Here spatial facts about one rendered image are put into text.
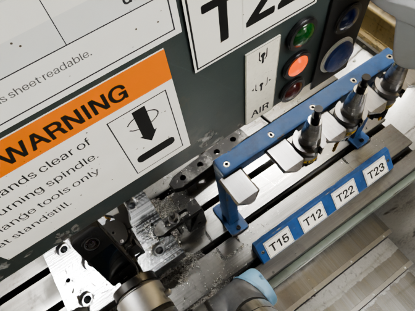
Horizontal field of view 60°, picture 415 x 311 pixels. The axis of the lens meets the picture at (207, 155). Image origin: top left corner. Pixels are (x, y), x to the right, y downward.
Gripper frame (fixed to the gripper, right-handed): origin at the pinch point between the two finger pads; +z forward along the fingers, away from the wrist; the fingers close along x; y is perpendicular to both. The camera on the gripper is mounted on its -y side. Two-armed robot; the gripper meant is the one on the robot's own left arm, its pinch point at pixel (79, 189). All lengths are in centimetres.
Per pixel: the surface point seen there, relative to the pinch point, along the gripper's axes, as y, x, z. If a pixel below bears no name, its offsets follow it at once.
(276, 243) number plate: 35, 29, -22
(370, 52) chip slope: 43, 100, 12
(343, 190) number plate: 34, 52, -21
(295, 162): 6.9, 35.9, -15.9
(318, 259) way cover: 53, 40, -30
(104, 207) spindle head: -30.1, 6.0, -21.4
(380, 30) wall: 34, 101, 13
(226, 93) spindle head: -34.8, 18.1, -21.4
